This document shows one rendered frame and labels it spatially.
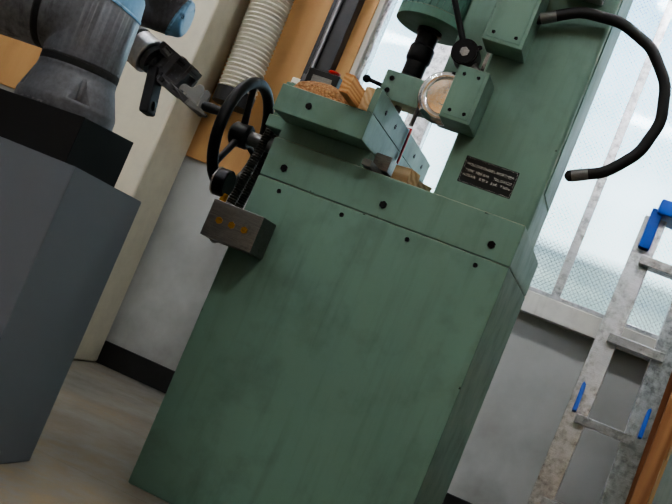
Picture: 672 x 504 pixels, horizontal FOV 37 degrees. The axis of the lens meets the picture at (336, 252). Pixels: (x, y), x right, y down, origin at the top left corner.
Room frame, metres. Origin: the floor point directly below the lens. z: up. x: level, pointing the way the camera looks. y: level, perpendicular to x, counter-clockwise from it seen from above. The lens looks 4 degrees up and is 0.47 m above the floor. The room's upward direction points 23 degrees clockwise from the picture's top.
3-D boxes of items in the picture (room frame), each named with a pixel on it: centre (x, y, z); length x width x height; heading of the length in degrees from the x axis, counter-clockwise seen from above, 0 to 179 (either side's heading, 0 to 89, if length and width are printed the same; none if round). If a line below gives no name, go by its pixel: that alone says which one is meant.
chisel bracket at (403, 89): (2.29, -0.02, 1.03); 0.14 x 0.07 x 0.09; 73
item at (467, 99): (2.10, -0.13, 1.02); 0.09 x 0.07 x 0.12; 163
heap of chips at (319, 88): (2.10, 0.15, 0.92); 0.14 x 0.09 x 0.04; 73
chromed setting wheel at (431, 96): (2.14, -0.09, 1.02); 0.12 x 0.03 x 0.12; 73
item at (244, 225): (2.09, 0.21, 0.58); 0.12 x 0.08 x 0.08; 73
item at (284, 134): (2.32, 0.05, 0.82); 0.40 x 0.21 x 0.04; 163
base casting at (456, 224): (2.27, -0.12, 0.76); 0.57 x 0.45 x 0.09; 73
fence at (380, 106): (2.30, -0.04, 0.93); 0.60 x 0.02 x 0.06; 163
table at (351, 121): (2.34, 0.10, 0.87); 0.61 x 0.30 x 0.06; 163
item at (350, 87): (2.21, 0.03, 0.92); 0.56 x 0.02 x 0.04; 163
